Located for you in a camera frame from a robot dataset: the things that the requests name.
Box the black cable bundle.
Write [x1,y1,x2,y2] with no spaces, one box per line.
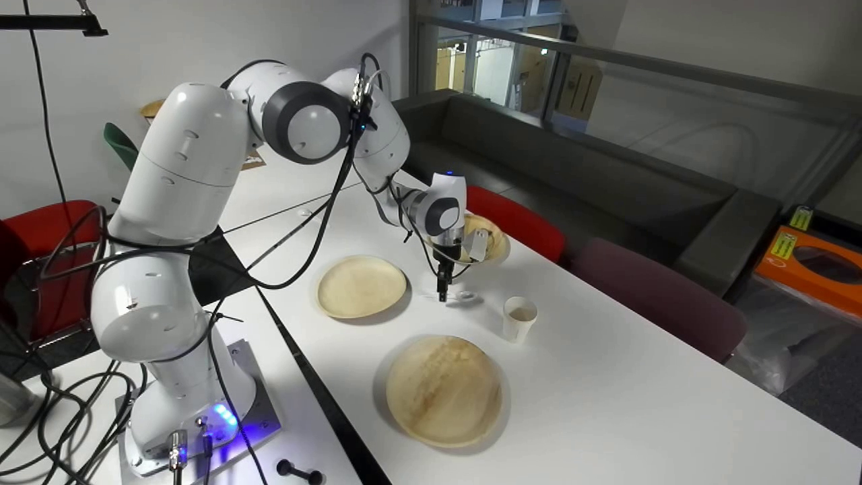
[0,353,151,485]

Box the glass railing with handrail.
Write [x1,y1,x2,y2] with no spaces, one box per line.
[410,9,862,214]

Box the grey sofa bench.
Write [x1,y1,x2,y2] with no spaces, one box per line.
[390,88,783,299]

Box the white paper cup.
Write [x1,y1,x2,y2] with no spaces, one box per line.
[500,296,542,346]

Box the pale smooth round plate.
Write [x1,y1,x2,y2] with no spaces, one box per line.
[314,253,414,327]

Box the black overhead mount bar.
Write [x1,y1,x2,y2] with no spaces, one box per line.
[0,12,111,40]

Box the green chair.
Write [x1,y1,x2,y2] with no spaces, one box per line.
[99,120,142,175]

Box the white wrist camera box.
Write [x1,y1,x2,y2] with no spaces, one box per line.
[460,229,492,264]

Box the thin hanging black cable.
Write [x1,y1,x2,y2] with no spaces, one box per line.
[21,0,76,210]

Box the red chair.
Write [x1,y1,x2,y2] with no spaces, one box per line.
[0,198,108,348]

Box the yellow poster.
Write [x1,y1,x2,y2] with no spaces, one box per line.
[553,54,606,123]

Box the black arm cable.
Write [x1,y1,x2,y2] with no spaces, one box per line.
[34,53,388,485]

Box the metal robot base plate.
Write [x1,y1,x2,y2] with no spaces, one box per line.
[119,335,285,481]

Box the small black dumbbell tool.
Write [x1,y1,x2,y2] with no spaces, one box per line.
[274,457,325,485]

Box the large brown streaked plate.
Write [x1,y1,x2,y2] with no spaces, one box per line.
[382,331,511,451]

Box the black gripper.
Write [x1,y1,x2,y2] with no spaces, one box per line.
[427,236,464,306]

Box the small brown grainy plate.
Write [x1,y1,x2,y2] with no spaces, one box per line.
[457,214,511,269]

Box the red seat cushion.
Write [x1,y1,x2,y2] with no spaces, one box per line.
[466,183,571,267]

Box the maroon seat cushion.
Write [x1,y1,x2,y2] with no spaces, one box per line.
[562,236,752,365]

